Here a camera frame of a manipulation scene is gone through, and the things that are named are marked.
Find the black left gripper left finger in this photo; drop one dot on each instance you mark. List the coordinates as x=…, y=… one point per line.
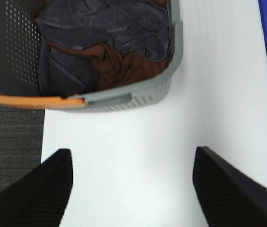
x=39, y=198

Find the grey perforated plastic basket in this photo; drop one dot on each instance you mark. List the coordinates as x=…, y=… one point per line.
x=146, y=92

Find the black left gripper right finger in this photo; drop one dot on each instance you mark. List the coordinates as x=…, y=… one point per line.
x=228, y=198

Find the brown towel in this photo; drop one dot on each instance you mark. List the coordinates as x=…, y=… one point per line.
x=123, y=68

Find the grey towel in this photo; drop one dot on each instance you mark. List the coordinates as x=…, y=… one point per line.
x=112, y=30

